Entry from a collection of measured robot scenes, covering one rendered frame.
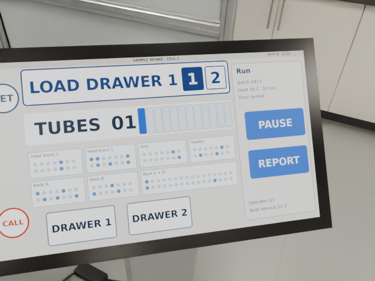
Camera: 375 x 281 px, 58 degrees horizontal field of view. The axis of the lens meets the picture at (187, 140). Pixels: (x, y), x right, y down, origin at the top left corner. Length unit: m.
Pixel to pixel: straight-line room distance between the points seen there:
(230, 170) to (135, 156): 0.14
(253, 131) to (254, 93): 0.06
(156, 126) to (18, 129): 0.19
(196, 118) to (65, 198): 0.22
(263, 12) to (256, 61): 1.90
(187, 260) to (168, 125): 0.35
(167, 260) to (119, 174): 0.30
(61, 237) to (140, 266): 0.27
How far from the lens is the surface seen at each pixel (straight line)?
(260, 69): 0.55
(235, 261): 1.68
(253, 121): 0.53
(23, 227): 0.52
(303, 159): 0.57
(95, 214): 0.50
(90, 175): 0.50
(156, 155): 0.50
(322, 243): 1.86
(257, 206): 0.54
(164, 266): 0.76
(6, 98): 0.53
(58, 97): 0.51
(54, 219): 0.51
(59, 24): 1.47
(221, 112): 0.52
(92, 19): 1.35
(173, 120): 0.50
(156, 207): 0.50
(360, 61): 2.48
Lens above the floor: 1.39
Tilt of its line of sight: 38 degrees down
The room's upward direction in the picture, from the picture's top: 3 degrees clockwise
